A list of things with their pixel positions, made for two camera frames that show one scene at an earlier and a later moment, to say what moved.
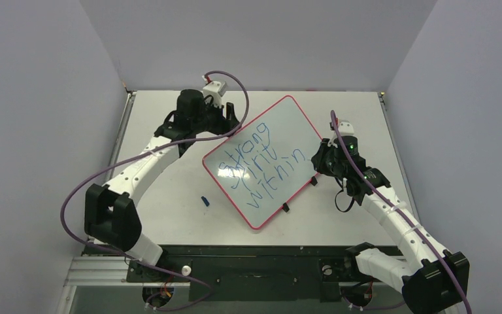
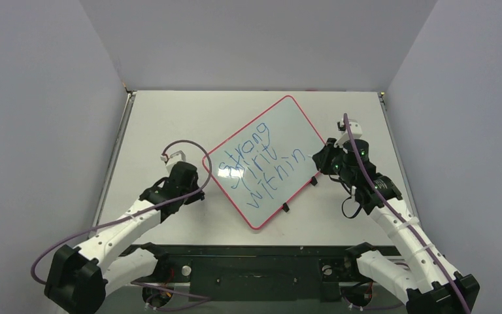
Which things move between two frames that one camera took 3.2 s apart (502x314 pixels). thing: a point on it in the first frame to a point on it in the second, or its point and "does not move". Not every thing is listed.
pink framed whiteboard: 261,168 does not move
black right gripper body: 326,157 does not move
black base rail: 224,273 does not move
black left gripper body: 213,121 to 192,199
